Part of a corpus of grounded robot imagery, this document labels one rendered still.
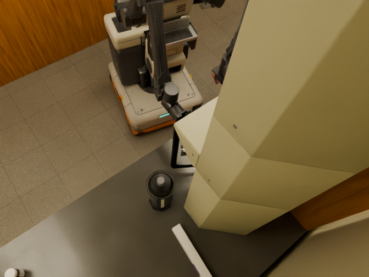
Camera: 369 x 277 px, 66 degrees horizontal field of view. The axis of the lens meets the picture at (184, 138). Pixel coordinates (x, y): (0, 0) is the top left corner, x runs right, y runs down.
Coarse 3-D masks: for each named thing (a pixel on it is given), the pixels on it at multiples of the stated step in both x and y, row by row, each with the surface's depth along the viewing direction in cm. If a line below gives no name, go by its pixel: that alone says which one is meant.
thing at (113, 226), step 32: (160, 160) 133; (96, 192) 124; (128, 192) 125; (64, 224) 117; (96, 224) 118; (128, 224) 119; (160, 224) 120; (192, 224) 121; (288, 224) 124; (0, 256) 110; (32, 256) 111; (64, 256) 112; (96, 256) 113; (128, 256) 114; (160, 256) 115; (224, 256) 116; (256, 256) 117
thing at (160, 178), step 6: (156, 174) 105; (162, 174) 105; (168, 174) 106; (150, 180) 104; (156, 180) 104; (162, 180) 101; (168, 180) 104; (150, 186) 103; (156, 186) 103; (162, 186) 103; (168, 186) 103; (156, 192) 102; (162, 192) 102; (168, 192) 103
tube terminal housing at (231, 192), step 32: (224, 128) 55; (224, 160) 62; (256, 160) 53; (192, 192) 99; (224, 192) 73; (256, 192) 69; (288, 192) 66; (320, 192) 63; (224, 224) 107; (256, 224) 100
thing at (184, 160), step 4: (172, 140) 103; (180, 144) 106; (180, 148) 109; (180, 152) 112; (180, 156) 116; (184, 156) 116; (180, 160) 120; (184, 160) 121; (188, 160) 121; (180, 164) 124; (184, 164) 125; (188, 164) 125
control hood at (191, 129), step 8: (208, 104) 81; (192, 112) 79; (200, 112) 79; (208, 112) 80; (184, 120) 78; (192, 120) 78; (200, 120) 78; (208, 120) 78; (176, 128) 77; (184, 128) 77; (192, 128) 77; (200, 128) 77; (208, 128) 77; (184, 136) 76; (192, 136) 76; (200, 136) 76; (184, 144) 78; (192, 144) 75; (200, 144) 75; (192, 152) 77; (200, 152) 74; (192, 160) 80
